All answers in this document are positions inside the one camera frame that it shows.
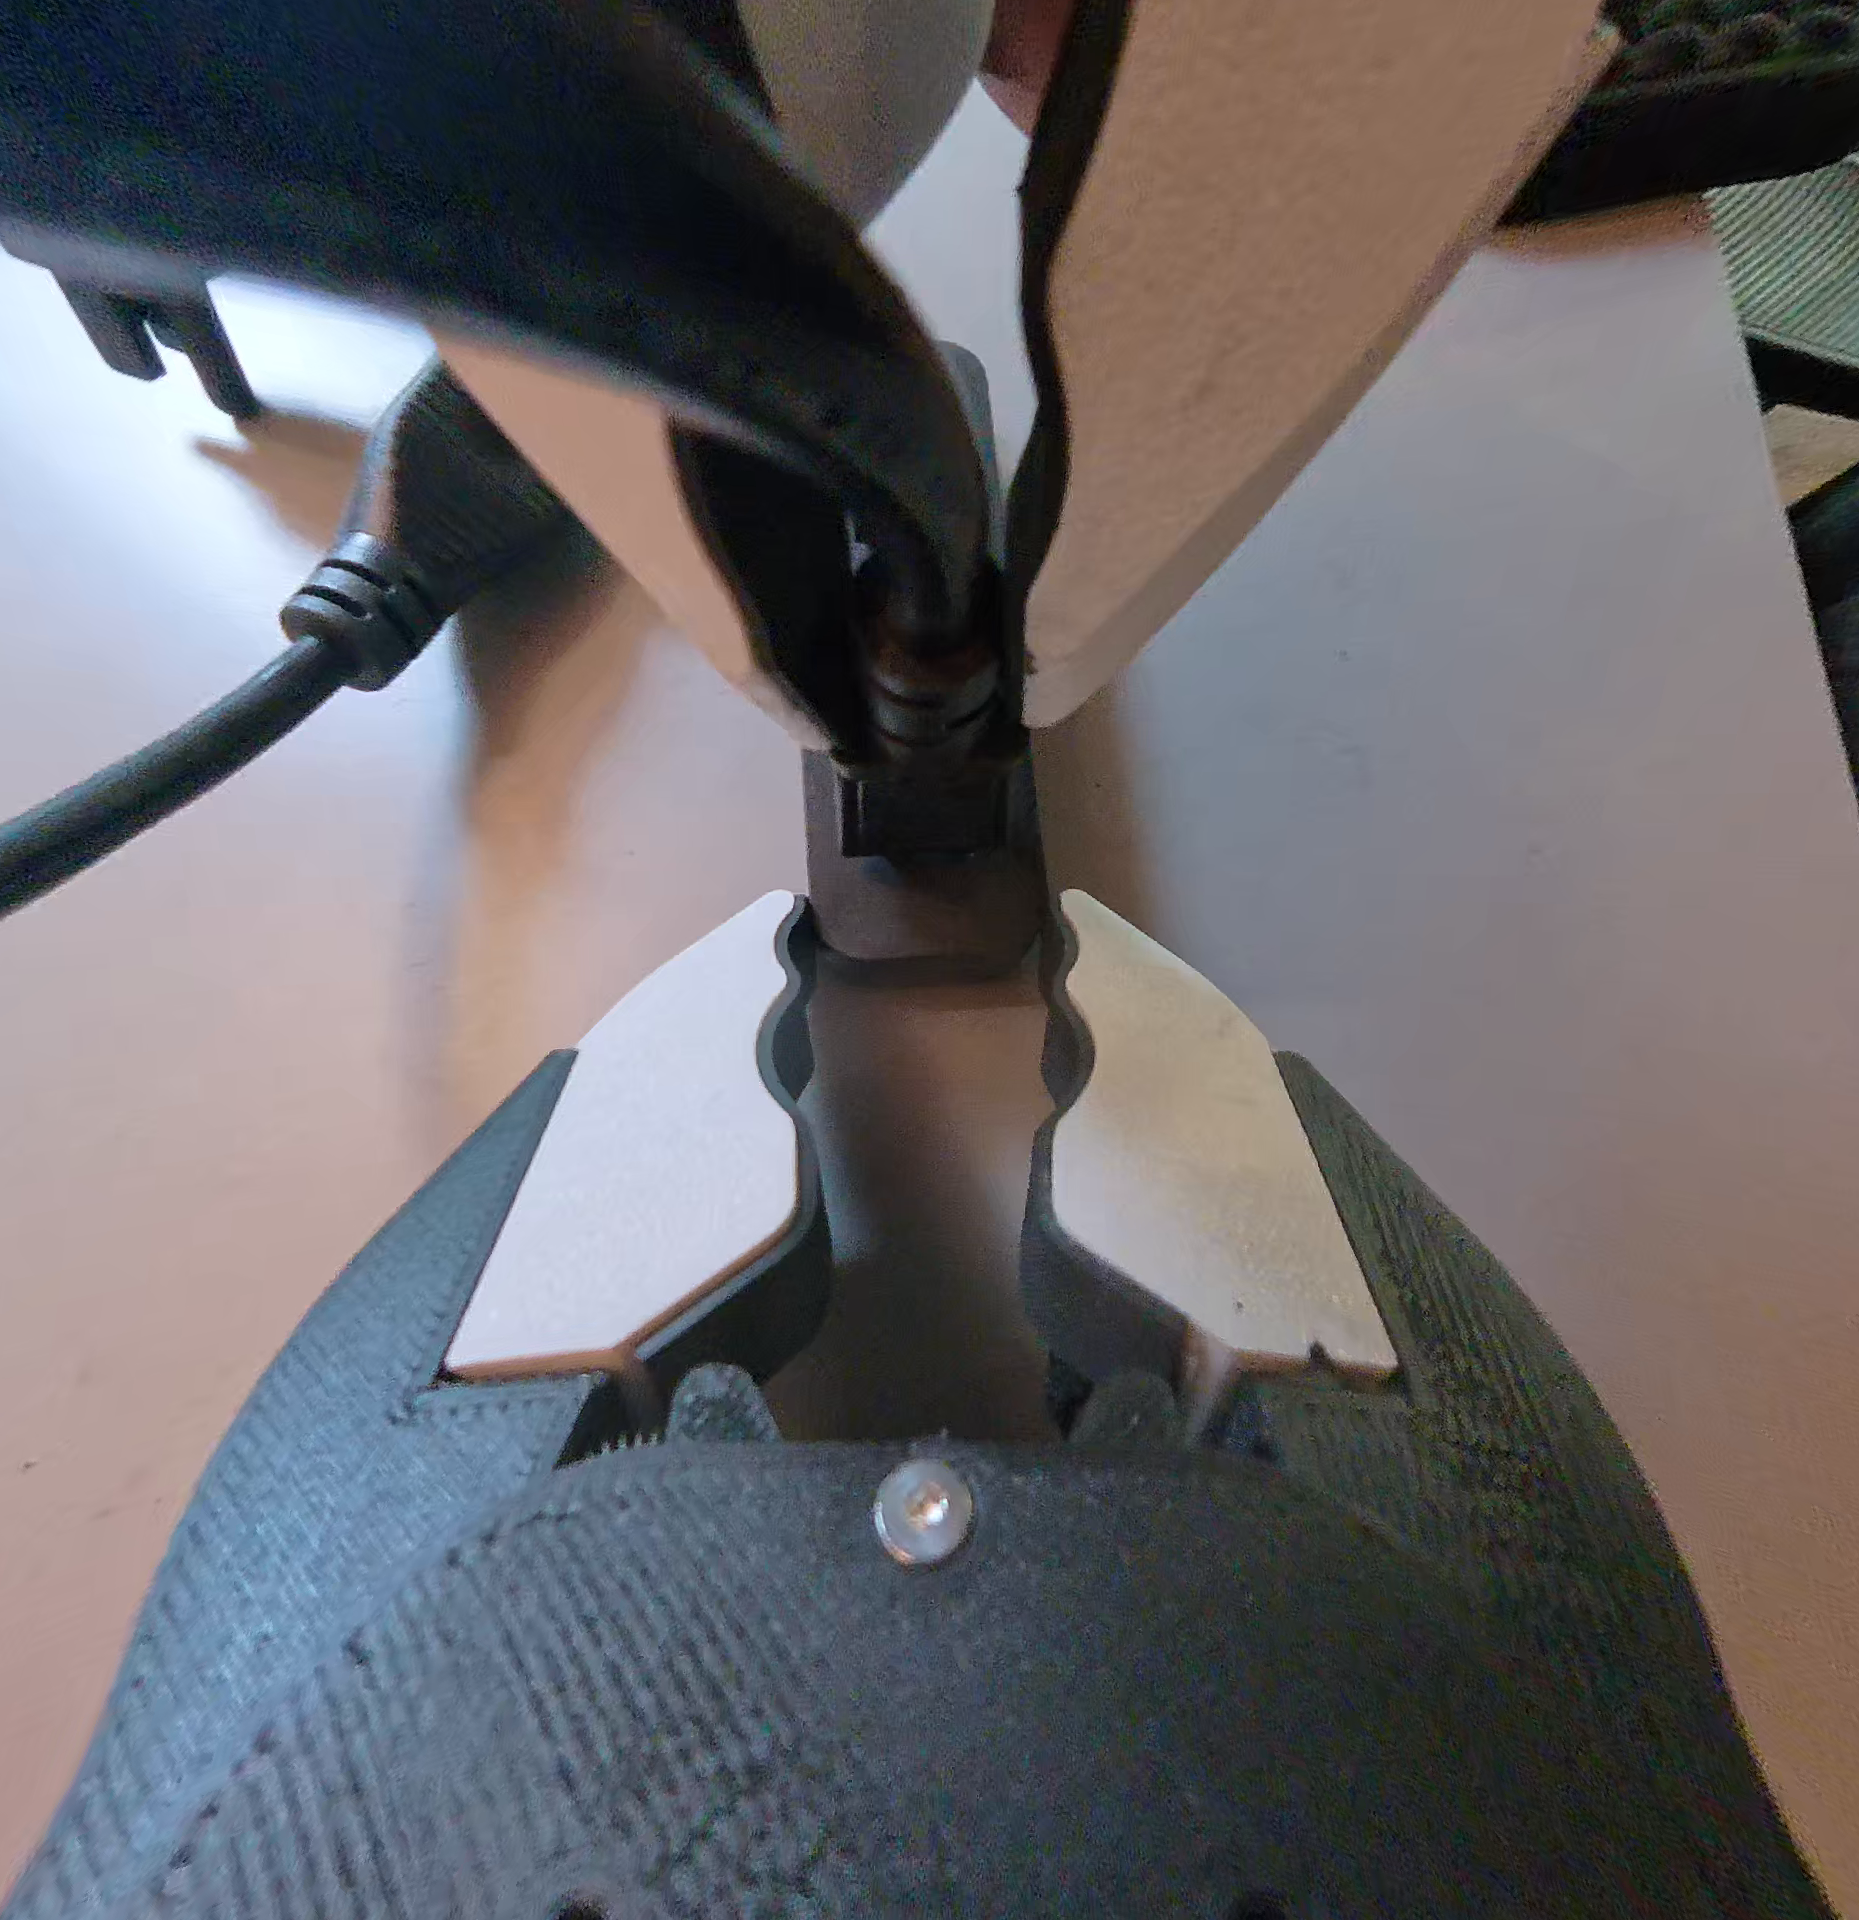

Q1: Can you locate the person's right hand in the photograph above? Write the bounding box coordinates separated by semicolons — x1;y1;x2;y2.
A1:
980;0;1088;130

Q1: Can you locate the black power cord with plug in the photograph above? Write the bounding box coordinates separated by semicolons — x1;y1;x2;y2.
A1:
0;0;1023;937

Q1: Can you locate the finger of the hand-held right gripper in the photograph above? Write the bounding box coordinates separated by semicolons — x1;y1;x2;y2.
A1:
1003;0;1625;733
431;330;869;751

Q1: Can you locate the black power strip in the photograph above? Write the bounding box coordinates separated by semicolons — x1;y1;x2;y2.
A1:
801;344;1053;987

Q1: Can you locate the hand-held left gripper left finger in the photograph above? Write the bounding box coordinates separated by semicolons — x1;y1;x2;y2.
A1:
439;887;839;1389

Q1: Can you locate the braided cord with plug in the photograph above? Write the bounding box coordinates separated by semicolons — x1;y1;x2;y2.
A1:
0;217;265;424

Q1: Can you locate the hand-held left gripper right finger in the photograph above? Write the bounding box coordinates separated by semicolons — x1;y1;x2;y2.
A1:
1020;887;1403;1381

